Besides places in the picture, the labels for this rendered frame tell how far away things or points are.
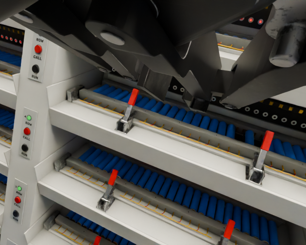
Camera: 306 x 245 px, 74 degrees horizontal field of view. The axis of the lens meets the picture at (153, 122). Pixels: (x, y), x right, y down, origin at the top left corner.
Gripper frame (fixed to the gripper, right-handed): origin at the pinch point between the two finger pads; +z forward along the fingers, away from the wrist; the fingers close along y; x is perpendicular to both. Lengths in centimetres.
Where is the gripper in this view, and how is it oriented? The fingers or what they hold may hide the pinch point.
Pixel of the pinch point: (176, 84)
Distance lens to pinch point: 18.4
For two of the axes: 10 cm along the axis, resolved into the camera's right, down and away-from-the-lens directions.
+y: 9.1, 3.2, -2.5
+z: 2.5, 0.5, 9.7
